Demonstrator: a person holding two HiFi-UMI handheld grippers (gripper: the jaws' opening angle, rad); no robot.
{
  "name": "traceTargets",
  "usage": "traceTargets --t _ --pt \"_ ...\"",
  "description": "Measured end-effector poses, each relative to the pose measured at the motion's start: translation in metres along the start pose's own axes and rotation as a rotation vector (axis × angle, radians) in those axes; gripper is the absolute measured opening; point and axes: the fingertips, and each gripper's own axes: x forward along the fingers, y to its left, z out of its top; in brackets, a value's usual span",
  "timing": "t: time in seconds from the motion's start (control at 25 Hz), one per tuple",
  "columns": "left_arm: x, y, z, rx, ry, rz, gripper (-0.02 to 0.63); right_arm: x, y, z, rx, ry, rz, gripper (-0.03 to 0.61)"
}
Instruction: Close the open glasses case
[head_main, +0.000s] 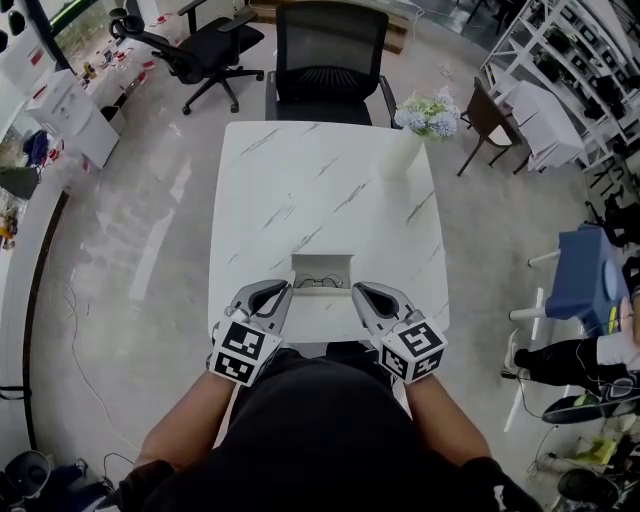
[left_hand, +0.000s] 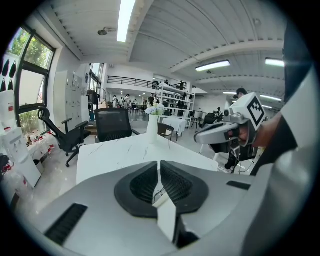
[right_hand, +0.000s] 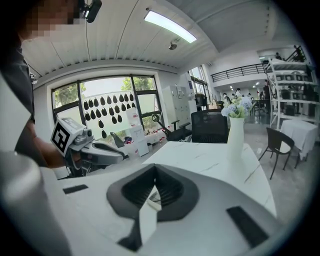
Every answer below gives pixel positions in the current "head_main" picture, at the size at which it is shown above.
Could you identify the black mesh office chair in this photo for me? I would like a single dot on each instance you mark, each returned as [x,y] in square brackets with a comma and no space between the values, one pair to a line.
[330,45]

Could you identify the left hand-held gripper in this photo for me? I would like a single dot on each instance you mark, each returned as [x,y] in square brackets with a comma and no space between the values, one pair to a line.
[240,350]

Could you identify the white shelving rack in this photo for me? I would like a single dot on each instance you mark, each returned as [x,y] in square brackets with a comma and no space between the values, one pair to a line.
[575,50]

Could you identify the blue cloth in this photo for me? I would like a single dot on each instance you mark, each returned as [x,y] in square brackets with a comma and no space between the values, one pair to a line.
[36,147]

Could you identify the black office chair with headrest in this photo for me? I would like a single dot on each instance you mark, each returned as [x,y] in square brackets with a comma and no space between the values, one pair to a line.
[210,50]

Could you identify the black folded bag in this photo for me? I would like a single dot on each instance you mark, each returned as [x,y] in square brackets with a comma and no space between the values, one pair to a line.
[20,182]

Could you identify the black round base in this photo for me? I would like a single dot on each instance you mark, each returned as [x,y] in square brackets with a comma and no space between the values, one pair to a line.
[570,411]

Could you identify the white water dispenser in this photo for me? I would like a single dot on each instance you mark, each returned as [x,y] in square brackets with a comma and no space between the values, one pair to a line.
[75,115]

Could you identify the white vase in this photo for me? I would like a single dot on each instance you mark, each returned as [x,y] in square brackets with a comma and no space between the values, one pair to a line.
[400,155]

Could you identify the grey round bin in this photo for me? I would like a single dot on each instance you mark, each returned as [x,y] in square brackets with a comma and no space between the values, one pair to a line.
[27,475]

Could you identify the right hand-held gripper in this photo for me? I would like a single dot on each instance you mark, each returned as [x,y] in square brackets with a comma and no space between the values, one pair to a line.
[412,350]

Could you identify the group of black hanging shells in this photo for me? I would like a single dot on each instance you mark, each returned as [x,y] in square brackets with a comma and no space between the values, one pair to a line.
[16,22]

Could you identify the brown chair with cushion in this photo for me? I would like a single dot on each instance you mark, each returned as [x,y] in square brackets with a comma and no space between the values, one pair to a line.
[487,115]

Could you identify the pale blue flower bouquet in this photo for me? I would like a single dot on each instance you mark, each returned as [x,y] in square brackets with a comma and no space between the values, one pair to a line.
[430,120]

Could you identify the white cloth-covered table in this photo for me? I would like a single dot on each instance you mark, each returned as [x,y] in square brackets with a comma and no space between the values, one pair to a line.
[545,125]

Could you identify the person's right forearm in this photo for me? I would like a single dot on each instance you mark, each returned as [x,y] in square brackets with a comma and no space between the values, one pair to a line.
[445,425]

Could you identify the clear water dispenser bottle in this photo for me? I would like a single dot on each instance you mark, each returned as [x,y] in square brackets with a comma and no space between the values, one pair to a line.
[25,70]

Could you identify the person's left forearm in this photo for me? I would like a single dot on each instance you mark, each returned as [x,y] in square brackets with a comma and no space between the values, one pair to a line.
[185,425]

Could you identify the blue cloth-covered table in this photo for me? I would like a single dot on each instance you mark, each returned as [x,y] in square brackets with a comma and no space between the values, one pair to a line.
[580,280]

